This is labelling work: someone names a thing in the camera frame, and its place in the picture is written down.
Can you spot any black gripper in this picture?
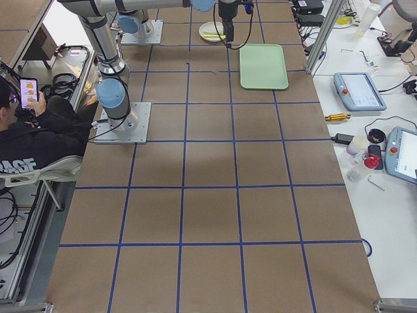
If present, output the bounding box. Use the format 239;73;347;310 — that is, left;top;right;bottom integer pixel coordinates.
218;0;240;42

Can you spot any white round plate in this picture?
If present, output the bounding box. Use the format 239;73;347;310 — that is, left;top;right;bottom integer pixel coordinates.
198;22;225;42

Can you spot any yellow handled fork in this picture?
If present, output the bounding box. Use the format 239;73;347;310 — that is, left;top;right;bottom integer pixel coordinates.
203;33;225;38

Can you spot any light green plastic tray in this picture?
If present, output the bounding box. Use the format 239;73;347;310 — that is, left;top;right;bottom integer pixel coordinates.
239;44;289;90

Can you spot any upper teach pendant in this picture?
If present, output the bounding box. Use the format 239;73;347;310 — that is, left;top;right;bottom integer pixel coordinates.
334;72;386;112

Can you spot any teach pendant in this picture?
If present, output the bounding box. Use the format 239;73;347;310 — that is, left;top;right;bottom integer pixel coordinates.
384;127;417;184
334;72;386;112

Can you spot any gold metal cylinder tool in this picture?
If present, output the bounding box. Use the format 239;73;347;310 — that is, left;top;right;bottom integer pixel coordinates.
324;113;351;123

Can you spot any black power adapter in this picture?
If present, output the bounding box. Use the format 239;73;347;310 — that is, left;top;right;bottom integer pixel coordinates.
331;133;354;145

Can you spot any white round container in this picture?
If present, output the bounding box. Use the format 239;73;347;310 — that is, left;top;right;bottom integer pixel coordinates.
346;136;369;156

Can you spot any smartphone with bright screen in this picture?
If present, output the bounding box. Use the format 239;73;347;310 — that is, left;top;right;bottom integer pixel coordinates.
20;78;38;111

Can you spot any seated person in black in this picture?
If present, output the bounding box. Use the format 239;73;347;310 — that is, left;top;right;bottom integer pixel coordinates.
1;78;98;174

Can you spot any lower teach pendant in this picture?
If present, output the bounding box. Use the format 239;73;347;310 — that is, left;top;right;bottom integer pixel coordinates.
384;127;417;184

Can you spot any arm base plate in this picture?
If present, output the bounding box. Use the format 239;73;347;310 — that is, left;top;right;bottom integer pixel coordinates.
93;102;151;144
119;17;164;46

